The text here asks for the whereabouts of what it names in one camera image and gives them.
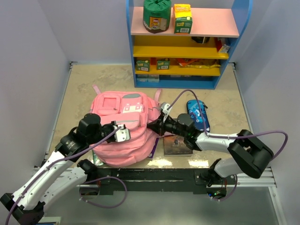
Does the orange snack packet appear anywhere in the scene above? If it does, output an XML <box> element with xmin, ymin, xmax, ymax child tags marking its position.
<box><xmin>175</xmin><ymin>58</ymin><xmax>198</xmax><ymax>68</ymax></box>

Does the aluminium frame rail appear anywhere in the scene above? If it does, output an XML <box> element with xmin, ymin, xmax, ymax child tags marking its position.
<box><xmin>38</xmin><ymin>167</ymin><xmax>275</xmax><ymax>187</ymax></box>

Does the red white box on shelf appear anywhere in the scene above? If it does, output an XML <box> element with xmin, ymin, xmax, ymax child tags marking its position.
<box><xmin>215</xmin><ymin>37</ymin><xmax>231</xmax><ymax>53</ymax></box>

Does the green coin book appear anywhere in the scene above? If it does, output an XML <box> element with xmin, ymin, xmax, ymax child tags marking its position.
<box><xmin>92</xmin><ymin>151</ymin><xmax>104</xmax><ymax>166</ymax></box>

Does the yellow snack packet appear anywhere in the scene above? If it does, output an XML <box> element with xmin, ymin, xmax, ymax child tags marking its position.
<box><xmin>186</xmin><ymin>64</ymin><xmax>221</xmax><ymax>69</ymax></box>

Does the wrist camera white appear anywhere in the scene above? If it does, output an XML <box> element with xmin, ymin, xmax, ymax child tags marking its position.
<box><xmin>160</xmin><ymin>102</ymin><xmax>172</xmax><ymax>122</ymax></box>
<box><xmin>113</xmin><ymin>124</ymin><xmax>131</xmax><ymax>143</ymax></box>

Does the blue dinosaur pencil case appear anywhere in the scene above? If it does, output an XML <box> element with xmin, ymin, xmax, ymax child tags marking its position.
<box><xmin>187</xmin><ymin>99</ymin><xmax>210</xmax><ymax>132</ymax></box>

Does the green cylindrical package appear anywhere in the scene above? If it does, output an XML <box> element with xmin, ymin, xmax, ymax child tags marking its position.
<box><xmin>143</xmin><ymin>0</ymin><xmax>172</xmax><ymax>33</ymax></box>

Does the green box left lower shelf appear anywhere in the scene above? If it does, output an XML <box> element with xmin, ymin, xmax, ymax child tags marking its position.
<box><xmin>136</xmin><ymin>60</ymin><xmax>150</xmax><ymax>72</ymax></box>

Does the black object middle shelf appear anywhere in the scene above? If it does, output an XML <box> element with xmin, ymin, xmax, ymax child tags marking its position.
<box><xmin>191</xmin><ymin>37</ymin><xmax>210</xmax><ymax>44</ymax></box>

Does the yellow green box top shelf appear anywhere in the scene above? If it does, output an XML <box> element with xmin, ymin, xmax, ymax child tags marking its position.
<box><xmin>173</xmin><ymin>4</ymin><xmax>193</xmax><ymax>34</ymax></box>

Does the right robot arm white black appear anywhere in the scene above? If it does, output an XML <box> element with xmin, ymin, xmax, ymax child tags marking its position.
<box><xmin>147</xmin><ymin>113</ymin><xmax>274</xmax><ymax>186</ymax></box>

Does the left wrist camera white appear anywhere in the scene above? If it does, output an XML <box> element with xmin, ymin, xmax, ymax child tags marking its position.
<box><xmin>113</xmin><ymin>124</ymin><xmax>131</xmax><ymax>143</ymax></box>

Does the blue kids shelf unit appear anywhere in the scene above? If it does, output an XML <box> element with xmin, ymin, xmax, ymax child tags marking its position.
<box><xmin>126</xmin><ymin>0</ymin><xmax>253</xmax><ymax>90</ymax></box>

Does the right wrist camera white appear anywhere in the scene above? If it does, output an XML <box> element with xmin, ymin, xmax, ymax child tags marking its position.
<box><xmin>160</xmin><ymin>102</ymin><xmax>172</xmax><ymax>122</ymax></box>

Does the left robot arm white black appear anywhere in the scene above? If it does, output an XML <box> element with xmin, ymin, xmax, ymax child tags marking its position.
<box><xmin>0</xmin><ymin>113</ymin><xmax>125</xmax><ymax>225</ymax></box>

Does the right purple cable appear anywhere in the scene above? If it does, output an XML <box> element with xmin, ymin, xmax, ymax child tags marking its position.
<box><xmin>168</xmin><ymin>90</ymin><xmax>289</xmax><ymax>165</ymax></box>

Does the purple coin book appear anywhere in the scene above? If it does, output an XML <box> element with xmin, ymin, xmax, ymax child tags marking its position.
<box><xmin>148</xmin><ymin>138</ymin><xmax>159</xmax><ymax>159</ymax></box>

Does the green box right lower shelf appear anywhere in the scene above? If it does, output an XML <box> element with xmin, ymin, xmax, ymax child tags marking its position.
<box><xmin>156</xmin><ymin>58</ymin><xmax>170</xmax><ymax>70</ymax></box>

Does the Tale of Two Cities book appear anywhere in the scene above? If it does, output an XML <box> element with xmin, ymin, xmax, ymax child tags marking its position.
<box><xmin>164</xmin><ymin>135</ymin><xmax>193</xmax><ymax>157</ymax></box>

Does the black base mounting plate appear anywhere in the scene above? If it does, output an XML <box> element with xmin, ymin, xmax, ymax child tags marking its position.
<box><xmin>87</xmin><ymin>168</ymin><xmax>222</xmax><ymax>195</ymax></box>

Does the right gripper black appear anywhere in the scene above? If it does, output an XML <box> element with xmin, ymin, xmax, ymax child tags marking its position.
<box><xmin>146</xmin><ymin>113</ymin><xmax>187</xmax><ymax>138</ymax></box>

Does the pink student backpack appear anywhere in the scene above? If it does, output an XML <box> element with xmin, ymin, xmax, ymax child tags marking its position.
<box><xmin>90</xmin><ymin>85</ymin><xmax>161</xmax><ymax>168</ymax></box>

